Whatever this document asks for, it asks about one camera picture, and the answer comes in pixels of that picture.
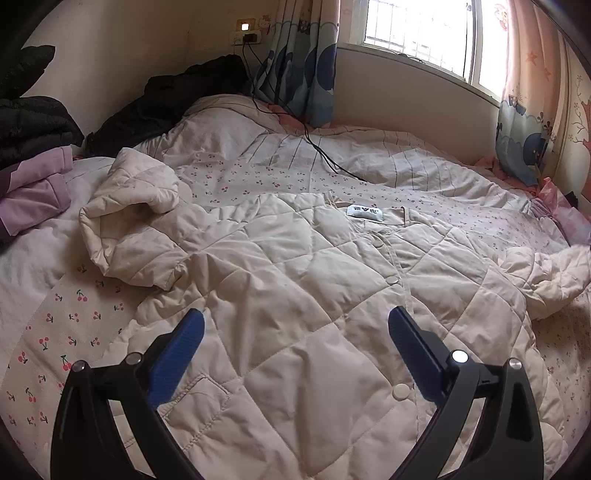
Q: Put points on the pile of black clothes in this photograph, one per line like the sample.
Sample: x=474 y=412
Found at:
x=32 y=124

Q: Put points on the wall socket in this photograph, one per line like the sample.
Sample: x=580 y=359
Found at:
x=236 y=38

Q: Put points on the cream quilted jacket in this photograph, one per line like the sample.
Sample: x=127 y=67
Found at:
x=286 y=277

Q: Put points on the cartoon print curtain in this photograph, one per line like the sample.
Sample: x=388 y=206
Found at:
x=531 y=92
x=304 y=69

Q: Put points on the purple garment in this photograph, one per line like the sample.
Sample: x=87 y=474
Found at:
x=37 y=189

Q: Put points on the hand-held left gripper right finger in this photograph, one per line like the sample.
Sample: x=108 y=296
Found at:
x=415 y=355

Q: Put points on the cherry print quilt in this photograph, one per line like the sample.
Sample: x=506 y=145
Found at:
x=277 y=161

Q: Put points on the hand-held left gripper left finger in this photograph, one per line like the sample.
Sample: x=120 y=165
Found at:
x=178 y=355

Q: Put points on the black puffer jacket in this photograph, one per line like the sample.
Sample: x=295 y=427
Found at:
x=152 y=106

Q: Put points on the window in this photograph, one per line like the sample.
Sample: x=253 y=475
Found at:
x=415 y=27

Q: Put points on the pink ruffled bed sheet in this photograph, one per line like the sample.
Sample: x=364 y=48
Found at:
x=554 y=203

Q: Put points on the night light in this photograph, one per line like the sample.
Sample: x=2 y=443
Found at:
x=244 y=25

